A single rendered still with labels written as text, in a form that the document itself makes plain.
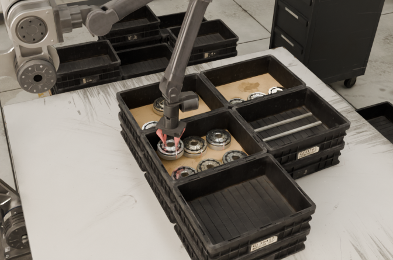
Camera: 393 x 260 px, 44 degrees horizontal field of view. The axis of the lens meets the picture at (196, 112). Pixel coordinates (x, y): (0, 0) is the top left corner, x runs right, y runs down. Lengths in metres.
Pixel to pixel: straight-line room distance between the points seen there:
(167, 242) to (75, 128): 0.78
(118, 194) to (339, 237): 0.86
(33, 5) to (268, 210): 1.03
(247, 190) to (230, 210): 0.12
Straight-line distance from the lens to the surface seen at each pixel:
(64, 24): 1.55
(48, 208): 1.99
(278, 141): 2.05
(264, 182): 1.86
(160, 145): 1.89
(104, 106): 2.44
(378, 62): 4.42
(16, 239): 2.40
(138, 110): 2.17
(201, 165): 1.85
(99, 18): 1.55
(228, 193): 1.81
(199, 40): 3.39
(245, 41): 4.42
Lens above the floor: 2.15
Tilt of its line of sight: 38 degrees down
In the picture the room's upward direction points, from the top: 2 degrees clockwise
